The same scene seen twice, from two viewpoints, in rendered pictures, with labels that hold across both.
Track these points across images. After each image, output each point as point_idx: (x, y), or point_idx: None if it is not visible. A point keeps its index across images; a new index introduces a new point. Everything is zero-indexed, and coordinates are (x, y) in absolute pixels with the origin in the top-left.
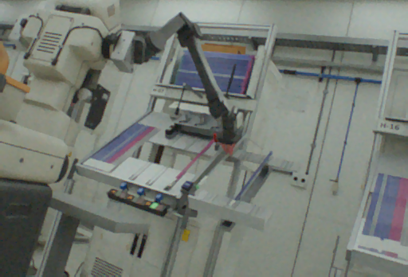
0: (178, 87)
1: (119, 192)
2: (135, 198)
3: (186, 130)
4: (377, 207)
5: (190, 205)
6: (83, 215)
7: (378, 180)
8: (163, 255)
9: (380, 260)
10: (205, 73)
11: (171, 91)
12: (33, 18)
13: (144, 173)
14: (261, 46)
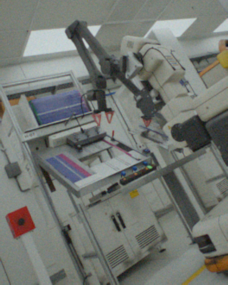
0: (46, 126)
1: (126, 177)
2: (138, 172)
3: (83, 143)
4: None
5: (169, 149)
6: (192, 156)
7: None
8: (135, 212)
9: None
10: (135, 85)
11: (41, 131)
12: (153, 49)
13: (115, 165)
14: (80, 82)
